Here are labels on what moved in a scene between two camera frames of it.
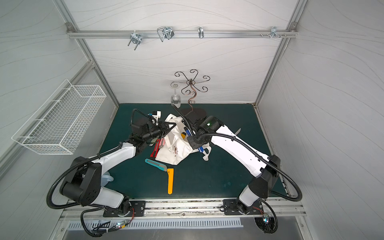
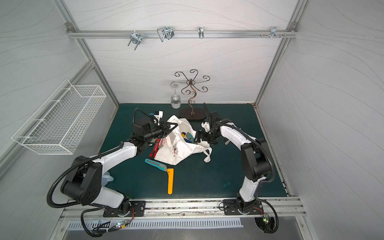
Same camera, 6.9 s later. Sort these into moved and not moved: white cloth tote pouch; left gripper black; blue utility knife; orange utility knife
Moved: blue utility knife
Not moved: white cloth tote pouch; orange utility knife; left gripper black
